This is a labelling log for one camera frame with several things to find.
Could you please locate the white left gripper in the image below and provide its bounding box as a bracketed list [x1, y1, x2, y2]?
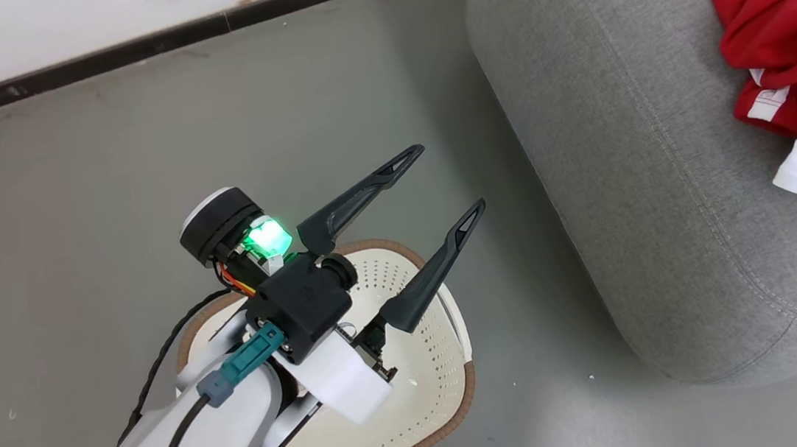
[172, 138, 508, 443]

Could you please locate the grey upholstered seat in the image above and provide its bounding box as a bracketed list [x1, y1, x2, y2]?
[463, 0, 797, 410]

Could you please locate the white laundry basket brown rim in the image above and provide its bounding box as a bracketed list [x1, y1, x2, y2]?
[164, 230, 484, 447]

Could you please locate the black cable with teal connector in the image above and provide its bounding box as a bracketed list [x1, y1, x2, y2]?
[142, 320, 298, 447]

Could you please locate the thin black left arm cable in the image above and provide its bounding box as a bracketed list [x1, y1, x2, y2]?
[60, 287, 251, 447]

